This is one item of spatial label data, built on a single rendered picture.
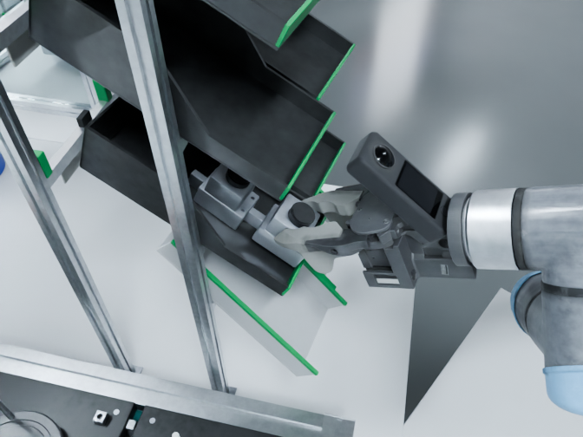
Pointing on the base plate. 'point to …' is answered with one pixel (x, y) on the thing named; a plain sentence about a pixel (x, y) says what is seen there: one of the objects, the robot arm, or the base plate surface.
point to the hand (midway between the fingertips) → (291, 218)
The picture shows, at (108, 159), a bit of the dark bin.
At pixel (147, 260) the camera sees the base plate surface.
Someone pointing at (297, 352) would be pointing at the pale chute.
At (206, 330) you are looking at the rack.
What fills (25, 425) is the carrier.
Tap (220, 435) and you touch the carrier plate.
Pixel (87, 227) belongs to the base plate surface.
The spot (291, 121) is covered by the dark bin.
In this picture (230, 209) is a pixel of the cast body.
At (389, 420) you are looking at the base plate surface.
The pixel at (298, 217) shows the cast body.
